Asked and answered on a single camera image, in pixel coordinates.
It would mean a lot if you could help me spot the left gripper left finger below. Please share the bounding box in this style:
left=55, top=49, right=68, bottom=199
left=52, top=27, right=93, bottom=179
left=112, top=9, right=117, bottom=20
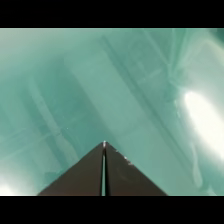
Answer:
left=37, top=141, right=105, bottom=197

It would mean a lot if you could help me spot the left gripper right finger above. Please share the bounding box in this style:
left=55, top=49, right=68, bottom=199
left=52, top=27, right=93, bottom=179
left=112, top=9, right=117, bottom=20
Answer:
left=104, top=141, right=168, bottom=197

